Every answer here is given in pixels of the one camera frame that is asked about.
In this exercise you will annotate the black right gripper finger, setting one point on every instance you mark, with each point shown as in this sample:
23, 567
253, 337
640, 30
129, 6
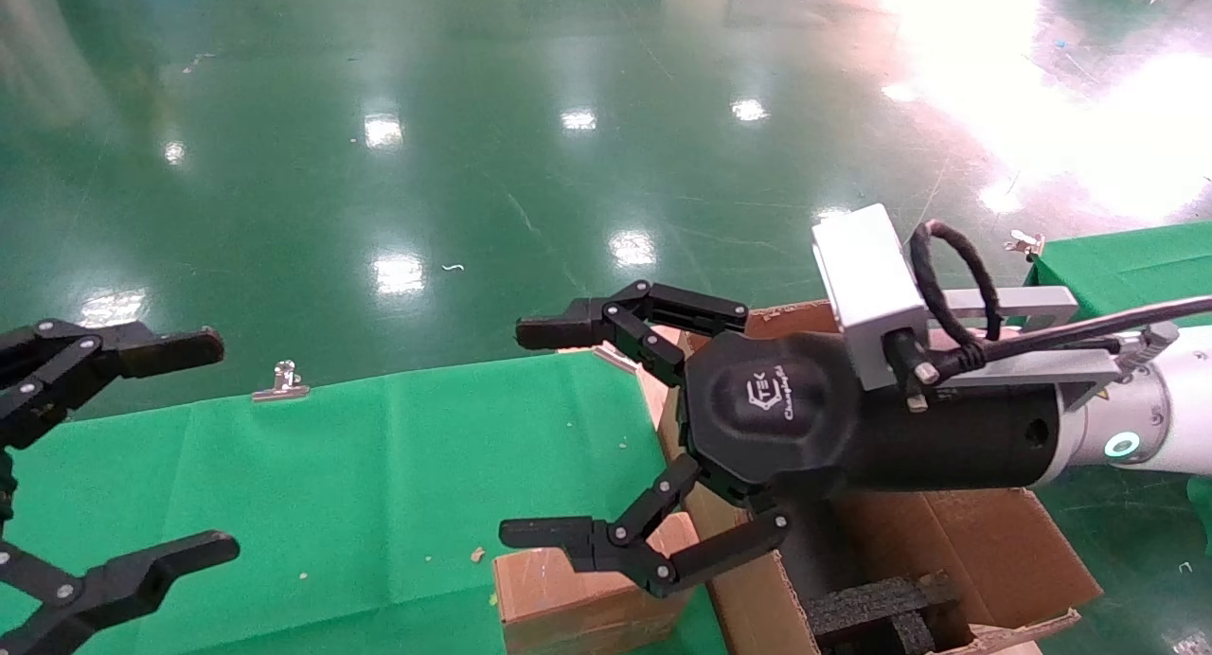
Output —
606, 546
625, 319

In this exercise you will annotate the small brown cardboard box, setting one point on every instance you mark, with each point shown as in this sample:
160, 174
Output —
568, 608

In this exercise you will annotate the black foam insert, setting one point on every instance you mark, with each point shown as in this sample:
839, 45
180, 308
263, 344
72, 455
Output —
871, 603

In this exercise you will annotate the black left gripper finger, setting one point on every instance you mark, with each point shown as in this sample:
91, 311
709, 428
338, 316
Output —
114, 347
123, 579

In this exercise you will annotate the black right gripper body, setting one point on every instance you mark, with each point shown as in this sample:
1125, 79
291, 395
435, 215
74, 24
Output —
757, 409

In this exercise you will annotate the green cloth on side table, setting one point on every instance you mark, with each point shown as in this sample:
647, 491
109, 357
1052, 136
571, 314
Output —
1136, 267

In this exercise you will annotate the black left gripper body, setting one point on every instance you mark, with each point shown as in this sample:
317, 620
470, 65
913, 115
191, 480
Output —
6, 489

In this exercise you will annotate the large open brown carton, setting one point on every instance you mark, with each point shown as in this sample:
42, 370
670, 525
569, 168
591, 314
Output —
994, 551

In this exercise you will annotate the silver camera mount bracket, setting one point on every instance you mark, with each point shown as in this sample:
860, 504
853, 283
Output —
1023, 303

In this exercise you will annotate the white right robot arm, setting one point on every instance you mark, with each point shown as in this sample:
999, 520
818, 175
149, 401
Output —
1184, 409

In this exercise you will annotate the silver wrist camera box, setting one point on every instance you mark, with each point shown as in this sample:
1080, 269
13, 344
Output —
866, 276

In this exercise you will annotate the metal binder clip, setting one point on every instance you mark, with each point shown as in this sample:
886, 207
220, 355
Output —
615, 357
282, 385
1027, 245

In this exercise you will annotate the large green tablecloth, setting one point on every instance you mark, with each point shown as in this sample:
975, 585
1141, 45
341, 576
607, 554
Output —
379, 485

